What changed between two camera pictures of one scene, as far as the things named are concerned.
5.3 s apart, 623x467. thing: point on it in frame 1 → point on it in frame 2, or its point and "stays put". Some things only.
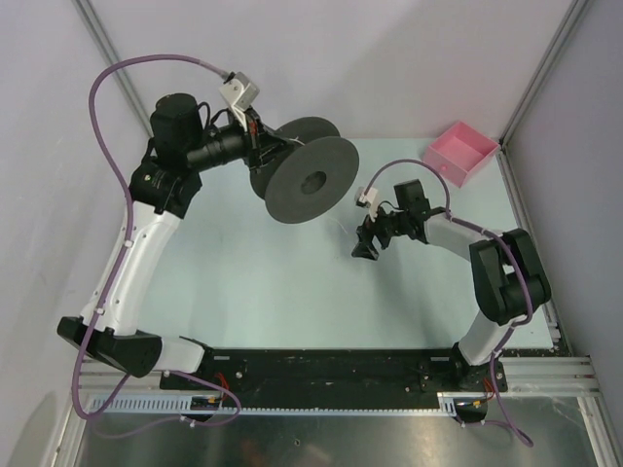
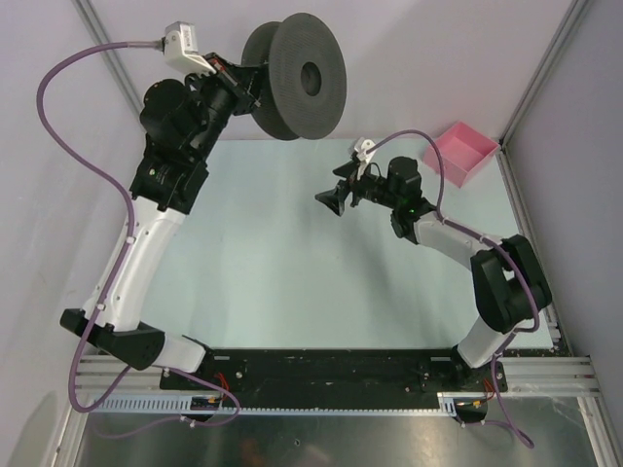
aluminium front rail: [532, 376] stays put
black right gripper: [366, 233] → [335, 197]
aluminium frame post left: [99, 36] stays put
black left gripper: [261, 142] → [244, 84]
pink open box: [460, 153] stays put
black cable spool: [311, 178] → [306, 78]
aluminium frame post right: [574, 11] stays put
